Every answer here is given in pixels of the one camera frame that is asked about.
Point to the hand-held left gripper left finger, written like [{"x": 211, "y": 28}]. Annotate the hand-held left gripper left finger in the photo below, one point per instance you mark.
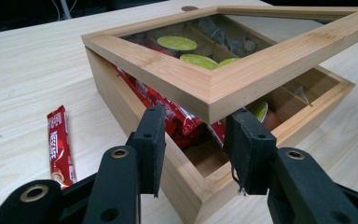
[{"x": 150, "y": 149}]

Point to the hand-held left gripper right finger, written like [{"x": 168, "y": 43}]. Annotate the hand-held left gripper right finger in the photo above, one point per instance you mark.
[{"x": 250, "y": 152}]

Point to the bundle of red sachets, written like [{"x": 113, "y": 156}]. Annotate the bundle of red sachets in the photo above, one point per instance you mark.
[{"x": 180, "y": 123}]

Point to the wooden tea box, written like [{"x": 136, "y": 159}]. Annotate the wooden tea box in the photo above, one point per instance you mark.
[{"x": 121, "y": 102}]

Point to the red coffee stick sachet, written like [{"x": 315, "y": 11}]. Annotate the red coffee stick sachet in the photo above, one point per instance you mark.
[{"x": 59, "y": 146}]

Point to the green-top coffee capsule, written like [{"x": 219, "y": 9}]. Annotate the green-top coffee capsule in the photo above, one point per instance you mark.
[
  {"x": 199, "y": 61},
  {"x": 176, "y": 43},
  {"x": 261, "y": 111}
]

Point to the heap of grey tea bags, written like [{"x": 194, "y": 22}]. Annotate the heap of grey tea bags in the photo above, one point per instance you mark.
[{"x": 227, "y": 39}]

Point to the round table grommet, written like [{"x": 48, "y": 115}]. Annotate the round table grommet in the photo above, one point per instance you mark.
[{"x": 189, "y": 8}]

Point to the white desk frame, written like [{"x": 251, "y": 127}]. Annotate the white desk frame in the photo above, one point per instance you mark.
[{"x": 65, "y": 8}]

